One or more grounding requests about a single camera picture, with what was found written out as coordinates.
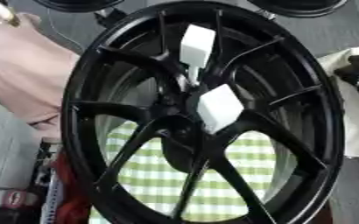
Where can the black spoked wheel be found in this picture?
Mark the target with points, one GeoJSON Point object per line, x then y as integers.
{"type": "Point", "coordinates": [310, 122]}

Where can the person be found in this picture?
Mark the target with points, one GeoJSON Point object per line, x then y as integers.
{"type": "Point", "coordinates": [24, 73]}

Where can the red and black bag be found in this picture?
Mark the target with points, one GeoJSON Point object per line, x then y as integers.
{"type": "Point", "coordinates": [60, 186]}

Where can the black round wheel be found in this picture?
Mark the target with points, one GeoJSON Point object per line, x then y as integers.
{"type": "Point", "coordinates": [300, 6]}
{"type": "Point", "coordinates": [78, 4]}

